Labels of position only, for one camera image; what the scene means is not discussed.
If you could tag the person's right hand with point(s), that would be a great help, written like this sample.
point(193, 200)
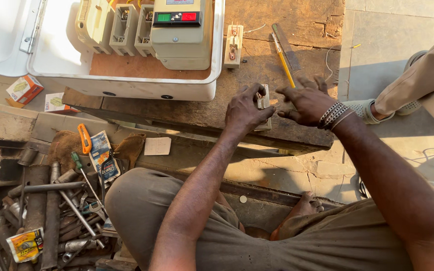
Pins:
point(307, 107)

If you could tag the person's left hand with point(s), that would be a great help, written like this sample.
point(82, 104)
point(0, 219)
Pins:
point(241, 113)

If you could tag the white porcelain fuse holder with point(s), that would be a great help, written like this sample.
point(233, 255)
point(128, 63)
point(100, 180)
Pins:
point(263, 102)

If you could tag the grey metal blade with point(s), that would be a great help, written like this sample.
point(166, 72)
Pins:
point(288, 49)

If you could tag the white porcelain fuse base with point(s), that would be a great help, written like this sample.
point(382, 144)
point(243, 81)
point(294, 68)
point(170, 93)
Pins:
point(233, 45)

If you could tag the small round coin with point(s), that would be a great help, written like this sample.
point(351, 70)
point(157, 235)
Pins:
point(243, 199)

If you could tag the white paper note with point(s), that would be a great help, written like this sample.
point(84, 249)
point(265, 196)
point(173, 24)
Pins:
point(157, 146)

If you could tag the beige motor starter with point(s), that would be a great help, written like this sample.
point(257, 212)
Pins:
point(183, 43)

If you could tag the person's bare foot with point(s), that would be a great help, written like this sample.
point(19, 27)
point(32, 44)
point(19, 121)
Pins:
point(303, 210)

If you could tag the plywood mounting board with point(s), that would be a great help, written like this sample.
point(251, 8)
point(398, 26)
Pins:
point(134, 67)

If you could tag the white metal panel box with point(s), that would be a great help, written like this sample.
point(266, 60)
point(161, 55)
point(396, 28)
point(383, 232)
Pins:
point(126, 84)

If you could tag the beige fuse unit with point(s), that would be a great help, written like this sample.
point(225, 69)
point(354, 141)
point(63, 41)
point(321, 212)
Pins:
point(123, 34)
point(144, 35)

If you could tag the person's grey shorts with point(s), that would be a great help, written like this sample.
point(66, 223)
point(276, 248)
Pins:
point(315, 248)

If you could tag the blue printed packet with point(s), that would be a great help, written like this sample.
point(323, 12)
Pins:
point(102, 154)

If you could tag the orange utility knife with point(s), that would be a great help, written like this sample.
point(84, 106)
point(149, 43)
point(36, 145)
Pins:
point(84, 138)

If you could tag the brown burlap sack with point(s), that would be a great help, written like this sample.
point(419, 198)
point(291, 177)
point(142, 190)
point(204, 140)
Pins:
point(64, 148)

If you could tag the white and orange carton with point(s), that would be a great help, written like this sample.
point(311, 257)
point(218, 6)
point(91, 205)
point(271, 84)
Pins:
point(55, 103)

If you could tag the heap of metal tools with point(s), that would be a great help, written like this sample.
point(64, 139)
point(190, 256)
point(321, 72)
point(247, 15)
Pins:
point(47, 210)

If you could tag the orange cardboard box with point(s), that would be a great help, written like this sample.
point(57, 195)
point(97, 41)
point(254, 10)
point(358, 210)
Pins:
point(25, 89)

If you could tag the metal lid hinge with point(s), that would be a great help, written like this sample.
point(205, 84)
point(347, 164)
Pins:
point(32, 28)

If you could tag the yellow printed packet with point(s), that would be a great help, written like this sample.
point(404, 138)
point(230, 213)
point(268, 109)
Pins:
point(25, 244)

